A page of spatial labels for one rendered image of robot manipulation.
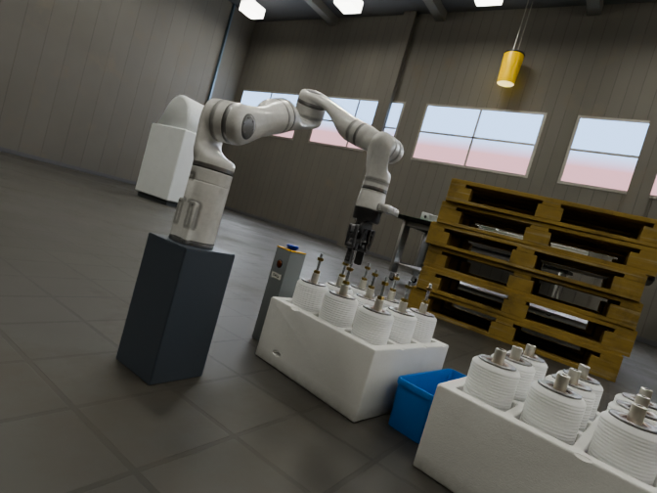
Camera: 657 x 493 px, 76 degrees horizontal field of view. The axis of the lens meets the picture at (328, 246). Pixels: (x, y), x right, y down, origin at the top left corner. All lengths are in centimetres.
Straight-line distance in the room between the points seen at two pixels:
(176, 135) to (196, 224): 610
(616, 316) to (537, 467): 224
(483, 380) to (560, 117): 810
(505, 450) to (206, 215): 75
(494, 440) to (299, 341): 53
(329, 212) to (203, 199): 913
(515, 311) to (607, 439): 219
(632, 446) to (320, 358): 65
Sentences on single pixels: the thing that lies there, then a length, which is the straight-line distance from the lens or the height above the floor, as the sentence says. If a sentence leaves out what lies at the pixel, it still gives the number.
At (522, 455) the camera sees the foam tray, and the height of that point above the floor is 13.
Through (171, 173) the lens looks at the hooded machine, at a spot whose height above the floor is 49.
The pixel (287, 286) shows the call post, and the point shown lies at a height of 20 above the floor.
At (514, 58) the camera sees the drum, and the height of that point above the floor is 419.
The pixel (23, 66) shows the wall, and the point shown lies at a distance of 1067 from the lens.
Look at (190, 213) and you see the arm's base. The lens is 96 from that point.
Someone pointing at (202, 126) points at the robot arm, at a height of 56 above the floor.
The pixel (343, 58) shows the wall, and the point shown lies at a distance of 1129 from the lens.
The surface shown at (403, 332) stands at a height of 21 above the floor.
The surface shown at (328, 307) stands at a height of 22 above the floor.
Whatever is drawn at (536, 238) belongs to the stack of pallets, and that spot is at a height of 71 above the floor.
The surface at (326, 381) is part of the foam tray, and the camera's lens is 111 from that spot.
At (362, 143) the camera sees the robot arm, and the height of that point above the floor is 67.
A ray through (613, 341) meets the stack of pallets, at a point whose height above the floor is 22.
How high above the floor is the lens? 43
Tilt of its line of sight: 3 degrees down
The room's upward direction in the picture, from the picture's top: 16 degrees clockwise
